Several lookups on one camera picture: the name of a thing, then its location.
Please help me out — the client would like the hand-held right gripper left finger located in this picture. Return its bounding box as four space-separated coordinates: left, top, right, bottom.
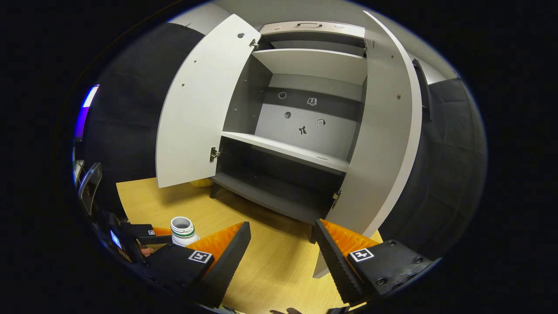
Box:
144 222 252 309

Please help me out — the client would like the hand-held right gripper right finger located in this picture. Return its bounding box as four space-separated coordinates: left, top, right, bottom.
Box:
314 219 436 307

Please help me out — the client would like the white plastic bottle green label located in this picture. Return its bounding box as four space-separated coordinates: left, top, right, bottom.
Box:
170 216 200 247

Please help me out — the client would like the white cabinet door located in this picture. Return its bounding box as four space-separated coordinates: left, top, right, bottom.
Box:
313 11 423 279
156 14 261 189

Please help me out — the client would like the white and grey cabinet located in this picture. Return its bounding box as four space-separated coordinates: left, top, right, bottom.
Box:
209 21 369 245

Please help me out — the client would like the grey cabinet base board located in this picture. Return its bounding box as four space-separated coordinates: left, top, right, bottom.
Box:
212 171 336 225

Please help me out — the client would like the white cabinet shelf board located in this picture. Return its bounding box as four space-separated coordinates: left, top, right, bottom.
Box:
252 48 368 86
221 131 350 175

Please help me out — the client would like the white cabinet drawer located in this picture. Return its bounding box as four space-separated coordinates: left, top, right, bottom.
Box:
259 21 366 39

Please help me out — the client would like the black backdrop cloth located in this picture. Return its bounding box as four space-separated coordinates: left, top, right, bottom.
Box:
83 22 218 210
379 78 488 258

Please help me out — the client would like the black door handle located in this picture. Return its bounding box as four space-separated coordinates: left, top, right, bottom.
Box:
412 59 433 123

